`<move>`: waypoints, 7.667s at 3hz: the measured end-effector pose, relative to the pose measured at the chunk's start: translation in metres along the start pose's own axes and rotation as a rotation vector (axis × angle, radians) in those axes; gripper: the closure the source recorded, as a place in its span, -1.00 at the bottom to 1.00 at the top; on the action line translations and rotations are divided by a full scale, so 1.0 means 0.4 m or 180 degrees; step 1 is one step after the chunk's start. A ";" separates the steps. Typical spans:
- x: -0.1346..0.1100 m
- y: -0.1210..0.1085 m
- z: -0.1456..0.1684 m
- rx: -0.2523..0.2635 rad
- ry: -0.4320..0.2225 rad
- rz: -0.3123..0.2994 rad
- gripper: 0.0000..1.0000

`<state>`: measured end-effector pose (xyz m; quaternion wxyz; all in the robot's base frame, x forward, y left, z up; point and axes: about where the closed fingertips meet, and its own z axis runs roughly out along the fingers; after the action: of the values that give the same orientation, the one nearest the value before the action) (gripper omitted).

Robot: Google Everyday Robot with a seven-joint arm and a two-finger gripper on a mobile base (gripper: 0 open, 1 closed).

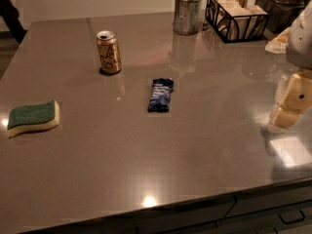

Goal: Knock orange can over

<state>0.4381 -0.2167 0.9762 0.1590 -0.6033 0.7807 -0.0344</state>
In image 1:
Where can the black drawer handle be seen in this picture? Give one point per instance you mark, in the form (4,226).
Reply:
(292,217)

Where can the dark blue snack packet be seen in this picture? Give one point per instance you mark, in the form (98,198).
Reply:
(160,98)

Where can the metal cup with utensils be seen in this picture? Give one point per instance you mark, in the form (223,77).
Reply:
(186,16)

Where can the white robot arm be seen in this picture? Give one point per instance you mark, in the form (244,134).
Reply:
(299,46)

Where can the dark stand under jar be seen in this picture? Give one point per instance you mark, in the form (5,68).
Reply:
(280,16)

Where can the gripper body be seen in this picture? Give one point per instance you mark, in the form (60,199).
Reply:
(300,43)

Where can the green and yellow sponge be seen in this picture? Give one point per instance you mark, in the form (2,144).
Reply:
(33,118)

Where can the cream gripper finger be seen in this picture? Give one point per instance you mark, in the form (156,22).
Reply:
(283,118)

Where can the orange soda can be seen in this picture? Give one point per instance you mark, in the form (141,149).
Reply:
(108,50)

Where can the black wire napkin holder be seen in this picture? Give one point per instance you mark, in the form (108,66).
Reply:
(235,21)

